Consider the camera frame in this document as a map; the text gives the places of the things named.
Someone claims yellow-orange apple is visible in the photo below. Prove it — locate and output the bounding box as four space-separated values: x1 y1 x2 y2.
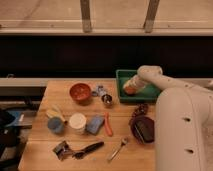
124 87 136 95

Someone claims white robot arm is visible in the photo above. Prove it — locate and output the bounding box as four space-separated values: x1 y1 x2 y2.
123 65 213 171

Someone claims green plastic tray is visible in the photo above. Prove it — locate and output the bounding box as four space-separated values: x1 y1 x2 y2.
116 69 161 103

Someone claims small metal cup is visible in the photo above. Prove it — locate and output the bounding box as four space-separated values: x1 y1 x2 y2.
101 94 112 106

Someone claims bunch of red grapes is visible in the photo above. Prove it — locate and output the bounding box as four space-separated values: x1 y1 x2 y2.
129 103 149 125

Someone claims blue-white small object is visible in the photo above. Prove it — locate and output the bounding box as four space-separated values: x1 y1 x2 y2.
92 85 106 97

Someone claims orange carrot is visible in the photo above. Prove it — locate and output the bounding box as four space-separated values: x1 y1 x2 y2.
104 112 113 136

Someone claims dark brown bowl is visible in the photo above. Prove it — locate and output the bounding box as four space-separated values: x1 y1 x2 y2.
130 116 154 143

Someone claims red bowl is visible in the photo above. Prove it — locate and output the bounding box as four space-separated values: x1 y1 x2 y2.
69 83 91 103

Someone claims blue sponge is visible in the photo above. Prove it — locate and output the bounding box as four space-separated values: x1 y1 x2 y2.
86 115 104 135

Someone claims metal fork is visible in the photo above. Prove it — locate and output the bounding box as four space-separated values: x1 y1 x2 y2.
107 137 129 163

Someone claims white round container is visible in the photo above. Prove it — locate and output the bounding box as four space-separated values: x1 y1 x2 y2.
69 113 87 134

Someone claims blue cup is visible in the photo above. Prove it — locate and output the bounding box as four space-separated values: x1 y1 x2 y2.
47 117 64 134

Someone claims metal clip tool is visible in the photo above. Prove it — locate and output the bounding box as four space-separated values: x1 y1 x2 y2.
53 141 73 161

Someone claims dark equipment at left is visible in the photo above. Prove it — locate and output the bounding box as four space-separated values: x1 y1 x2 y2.
0 109 36 171

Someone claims black-handled tool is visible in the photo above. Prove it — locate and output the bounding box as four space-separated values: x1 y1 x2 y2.
74 141 104 159

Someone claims wooden-handled brush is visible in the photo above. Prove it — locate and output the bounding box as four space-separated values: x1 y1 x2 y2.
46 105 67 123

